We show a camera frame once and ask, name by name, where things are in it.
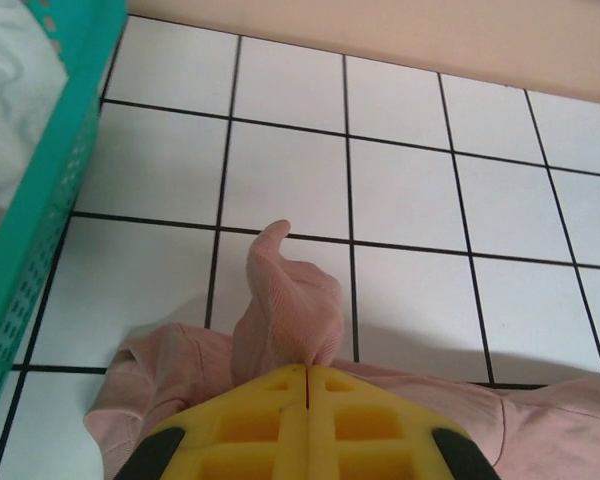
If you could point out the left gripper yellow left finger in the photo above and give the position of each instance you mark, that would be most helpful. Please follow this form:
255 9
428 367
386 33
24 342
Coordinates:
250 440

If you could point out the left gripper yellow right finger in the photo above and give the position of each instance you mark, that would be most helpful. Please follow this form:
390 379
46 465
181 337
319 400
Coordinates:
370 440

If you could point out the pink printed t-shirt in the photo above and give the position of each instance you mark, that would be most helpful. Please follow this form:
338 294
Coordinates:
290 310

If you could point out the teal plastic basket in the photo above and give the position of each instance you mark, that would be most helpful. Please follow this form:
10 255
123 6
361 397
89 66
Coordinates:
45 200

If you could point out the crumpled white t-shirt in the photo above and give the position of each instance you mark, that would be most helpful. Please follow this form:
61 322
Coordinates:
10 100

